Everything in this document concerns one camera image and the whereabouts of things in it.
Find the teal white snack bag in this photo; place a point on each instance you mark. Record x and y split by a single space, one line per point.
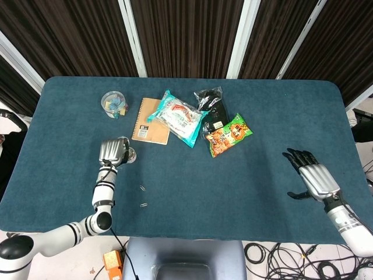
177 116

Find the small brown floor scrap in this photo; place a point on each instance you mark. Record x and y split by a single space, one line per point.
92 270

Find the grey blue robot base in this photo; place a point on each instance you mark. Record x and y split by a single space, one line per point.
185 256

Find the grey chair caster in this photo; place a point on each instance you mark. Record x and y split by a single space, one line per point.
12 234

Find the blue felt table cloth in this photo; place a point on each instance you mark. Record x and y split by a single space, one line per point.
204 189

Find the black chair seat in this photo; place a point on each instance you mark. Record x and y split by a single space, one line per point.
10 157

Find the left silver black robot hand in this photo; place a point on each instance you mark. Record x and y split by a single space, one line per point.
112 151

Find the black chair armrest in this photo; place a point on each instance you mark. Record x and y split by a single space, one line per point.
14 119

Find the green orange snack bag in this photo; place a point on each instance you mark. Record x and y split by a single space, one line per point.
228 135

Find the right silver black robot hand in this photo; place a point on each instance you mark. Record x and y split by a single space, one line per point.
319 181

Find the brown kraft spiral notebook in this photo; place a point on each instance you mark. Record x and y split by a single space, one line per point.
148 128

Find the small clear round lid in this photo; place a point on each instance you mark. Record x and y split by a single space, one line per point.
123 137

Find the silver paper clip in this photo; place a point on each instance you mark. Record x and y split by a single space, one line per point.
143 205
142 188

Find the dark brown pleated curtain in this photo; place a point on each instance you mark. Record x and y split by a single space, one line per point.
271 38
186 38
344 49
73 38
17 90

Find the orange box on floor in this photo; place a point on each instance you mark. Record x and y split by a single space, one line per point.
112 259

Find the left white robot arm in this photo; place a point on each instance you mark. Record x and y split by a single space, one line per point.
102 194

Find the black socks in clear bag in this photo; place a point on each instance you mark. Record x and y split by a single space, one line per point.
217 112

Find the small clear paper clip tub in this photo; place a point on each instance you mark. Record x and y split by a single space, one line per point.
132 154

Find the clear jar of coloured clips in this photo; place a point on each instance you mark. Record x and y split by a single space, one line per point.
114 105

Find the white frame post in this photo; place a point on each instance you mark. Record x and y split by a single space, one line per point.
21 64
242 41
300 41
360 102
132 38

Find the black white background object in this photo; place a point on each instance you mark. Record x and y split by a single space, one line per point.
364 131

